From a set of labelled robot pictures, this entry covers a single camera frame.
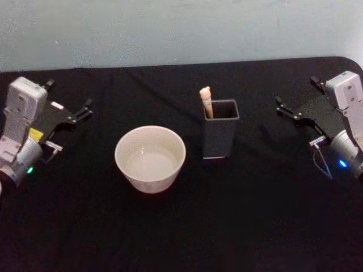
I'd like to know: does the white ceramic bowl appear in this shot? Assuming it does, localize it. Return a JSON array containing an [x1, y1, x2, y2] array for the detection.
[[114, 125, 187, 194]]

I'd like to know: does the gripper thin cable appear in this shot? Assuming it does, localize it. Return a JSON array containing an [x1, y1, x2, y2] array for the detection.
[[309, 135, 333, 181], [41, 141, 63, 164]]

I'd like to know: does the right gripper thin cable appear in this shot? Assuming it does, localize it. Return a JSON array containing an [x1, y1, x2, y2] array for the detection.
[[309, 135, 333, 181]]

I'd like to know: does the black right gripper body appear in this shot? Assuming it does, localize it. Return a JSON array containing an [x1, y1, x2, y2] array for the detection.
[[295, 96, 345, 140]]

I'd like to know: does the beige wooden utensil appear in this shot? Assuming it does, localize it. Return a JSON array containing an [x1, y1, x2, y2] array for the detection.
[[199, 86, 214, 118]]

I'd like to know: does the black table cloth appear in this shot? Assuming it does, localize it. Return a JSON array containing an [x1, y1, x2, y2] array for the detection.
[[0, 56, 363, 272]]

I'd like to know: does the dark grey square holder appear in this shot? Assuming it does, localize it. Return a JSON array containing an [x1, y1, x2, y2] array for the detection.
[[202, 99, 240, 160]]

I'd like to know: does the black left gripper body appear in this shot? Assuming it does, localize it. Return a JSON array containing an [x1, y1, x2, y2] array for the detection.
[[29, 99, 75, 143]]

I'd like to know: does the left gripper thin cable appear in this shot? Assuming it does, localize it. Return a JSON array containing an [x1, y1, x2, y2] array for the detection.
[[41, 141, 63, 164]]

